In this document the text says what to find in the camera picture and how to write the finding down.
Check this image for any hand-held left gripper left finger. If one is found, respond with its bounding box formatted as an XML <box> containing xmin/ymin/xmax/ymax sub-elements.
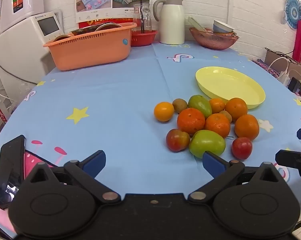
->
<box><xmin>20</xmin><ymin>150</ymin><xmax>121</xmax><ymax>204</ymax></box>

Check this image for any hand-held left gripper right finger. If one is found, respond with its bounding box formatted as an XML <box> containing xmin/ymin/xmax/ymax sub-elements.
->
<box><xmin>188</xmin><ymin>151</ymin><xmax>288</xmax><ymax>203</ymax></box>

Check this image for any round green mango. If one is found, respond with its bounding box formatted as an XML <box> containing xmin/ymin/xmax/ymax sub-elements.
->
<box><xmin>189</xmin><ymin>129</ymin><xmax>226</xmax><ymax>158</ymax></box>

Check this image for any large dark orange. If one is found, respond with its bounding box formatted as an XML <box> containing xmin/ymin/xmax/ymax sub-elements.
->
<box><xmin>177</xmin><ymin>107</ymin><xmax>206</xmax><ymax>136</ymax></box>

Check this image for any brown kiwi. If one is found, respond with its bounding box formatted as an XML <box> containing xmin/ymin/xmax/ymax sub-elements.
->
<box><xmin>172</xmin><ymin>98</ymin><xmax>188</xmax><ymax>114</ymax></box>
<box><xmin>219</xmin><ymin>110</ymin><xmax>233</xmax><ymax>123</ymax></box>

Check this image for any small orange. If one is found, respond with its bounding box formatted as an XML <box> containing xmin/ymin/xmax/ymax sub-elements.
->
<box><xmin>209</xmin><ymin>98</ymin><xmax>226</xmax><ymax>114</ymax></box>

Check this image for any oblong green mango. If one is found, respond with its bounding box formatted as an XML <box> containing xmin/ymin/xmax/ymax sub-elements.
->
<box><xmin>188</xmin><ymin>95</ymin><xmax>213</xmax><ymax>119</ymax></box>

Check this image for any yellowish orange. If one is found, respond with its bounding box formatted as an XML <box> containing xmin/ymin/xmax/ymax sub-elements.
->
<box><xmin>154</xmin><ymin>102</ymin><xmax>175</xmax><ymax>122</ymax></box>

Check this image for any yellow oval plate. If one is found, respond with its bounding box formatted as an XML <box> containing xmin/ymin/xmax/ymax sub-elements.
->
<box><xmin>196</xmin><ymin>66</ymin><xmax>266</xmax><ymax>110</ymax></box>

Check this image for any black device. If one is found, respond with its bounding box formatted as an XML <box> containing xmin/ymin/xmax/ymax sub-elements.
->
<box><xmin>288</xmin><ymin>77</ymin><xmax>301</xmax><ymax>93</ymax></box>

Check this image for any blue printed tablecloth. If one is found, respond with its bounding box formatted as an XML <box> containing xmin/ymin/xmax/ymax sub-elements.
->
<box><xmin>0</xmin><ymin>41</ymin><xmax>301</xmax><ymax>230</ymax></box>

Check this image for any colourful patterned cloth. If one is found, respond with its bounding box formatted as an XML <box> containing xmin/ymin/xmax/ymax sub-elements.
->
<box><xmin>251</xmin><ymin>59</ymin><xmax>281</xmax><ymax>78</ymax></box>

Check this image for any cardboard box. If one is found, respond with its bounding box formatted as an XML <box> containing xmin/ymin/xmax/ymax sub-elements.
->
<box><xmin>264</xmin><ymin>47</ymin><xmax>301</xmax><ymax>77</ymax></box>

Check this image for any black smartphone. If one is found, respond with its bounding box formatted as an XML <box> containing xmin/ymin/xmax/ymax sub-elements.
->
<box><xmin>0</xmin><ymin>135</ymin><xmax>26</xmax><ymax>210</ymax></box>

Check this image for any orange plastic basket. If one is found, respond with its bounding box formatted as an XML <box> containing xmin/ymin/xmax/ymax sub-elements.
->
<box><xmin>43</xmin><ymin>22</ymin><xmax>137</xmax><ymax>71</ymax></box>

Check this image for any pink glass bowl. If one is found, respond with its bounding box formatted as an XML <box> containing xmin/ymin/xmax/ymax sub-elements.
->
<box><xmin>189</xmin><ymin>27</ymin><xmax>240</xmax><ymax>50</ymax></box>

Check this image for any large blue round fan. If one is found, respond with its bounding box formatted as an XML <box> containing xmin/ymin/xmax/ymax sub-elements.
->
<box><xmin>281</xmin><ymin>0</ymin><xmax>301</xmax><ymax>29</ymax></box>

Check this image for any steel pan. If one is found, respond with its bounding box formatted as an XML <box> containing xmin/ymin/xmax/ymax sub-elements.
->
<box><xmin>70</xmin><ymin>26</ymin><xmax>101</xmax><ymax>37</ymax></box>

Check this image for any red plastic bowl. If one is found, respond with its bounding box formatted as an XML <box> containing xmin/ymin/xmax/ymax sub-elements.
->
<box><xmin>130</xmin><ymin>30</ymin><xmax>158</xmax><ymax>47</ymax></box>

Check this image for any steel lid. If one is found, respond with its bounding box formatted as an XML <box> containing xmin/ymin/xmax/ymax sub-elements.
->
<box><xmin>94</xmin><ymin>22</ymin><xmax>121</xmax><ymax>32</ymax></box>

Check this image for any white appliance with screen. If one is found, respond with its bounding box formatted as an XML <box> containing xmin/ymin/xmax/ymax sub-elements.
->
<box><xmin>0</xmin><ymin>9</ymin><xmax>63</xmax><ymax>85</ymax></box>

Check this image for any pale green plastic scoop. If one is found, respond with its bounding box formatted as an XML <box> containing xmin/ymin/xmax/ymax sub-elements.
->
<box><xmin>188</xmin><ymin>17</ymin><xmax>206</xmax><ymax>32</ymax></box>

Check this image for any white thermos jug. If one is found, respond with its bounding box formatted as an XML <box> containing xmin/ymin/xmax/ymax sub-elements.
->
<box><xmin>153</xmin><ymin>0</ymin><xmax>185</xmax><ymax>45</ymax></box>

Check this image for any glass pitcher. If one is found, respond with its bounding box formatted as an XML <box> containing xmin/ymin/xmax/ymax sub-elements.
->
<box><xmin>133</xmin><ymin>4</ymin><xmax>151</xmax><ymax>33</ymax></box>

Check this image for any white charger with cable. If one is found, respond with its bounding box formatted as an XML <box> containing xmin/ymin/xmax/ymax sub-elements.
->
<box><xmin>268</xmin><ymin>57</ymin><xmax>295</xmax><ymax>85</ymax></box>

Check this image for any wall poster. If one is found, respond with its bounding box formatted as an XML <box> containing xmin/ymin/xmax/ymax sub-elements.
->
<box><xmin>75</xmin><ymin>0</ymin><xmax>153</xmax><ymax>29</ymax></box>

